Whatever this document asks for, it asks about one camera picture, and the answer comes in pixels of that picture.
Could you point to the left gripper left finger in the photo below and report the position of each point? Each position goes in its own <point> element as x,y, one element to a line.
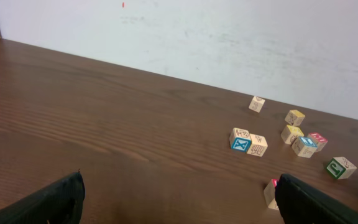
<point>59,202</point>

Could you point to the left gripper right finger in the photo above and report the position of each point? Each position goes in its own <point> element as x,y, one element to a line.
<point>299,202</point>

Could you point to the red letter U block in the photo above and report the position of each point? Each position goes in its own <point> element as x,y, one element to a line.
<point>269,194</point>

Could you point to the white airplane block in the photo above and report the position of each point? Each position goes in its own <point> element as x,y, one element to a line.
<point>340,168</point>

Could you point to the blue letter block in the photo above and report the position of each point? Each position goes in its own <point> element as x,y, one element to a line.
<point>304,147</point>

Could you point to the red letter M block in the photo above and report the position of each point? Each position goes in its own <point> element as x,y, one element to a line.
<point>319,140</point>

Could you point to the plain hand sign block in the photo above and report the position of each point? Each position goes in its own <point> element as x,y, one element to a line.
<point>258,146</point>

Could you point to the yellow block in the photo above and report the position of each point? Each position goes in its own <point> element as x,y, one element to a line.
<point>294,117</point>
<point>290,133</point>

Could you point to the blue X side block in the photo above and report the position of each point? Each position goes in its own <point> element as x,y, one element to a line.
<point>240,139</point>

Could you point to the yellow top block far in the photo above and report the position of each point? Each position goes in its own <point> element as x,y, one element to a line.
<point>294,117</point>

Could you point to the white block top far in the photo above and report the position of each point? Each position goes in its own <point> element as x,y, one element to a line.
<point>256,104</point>

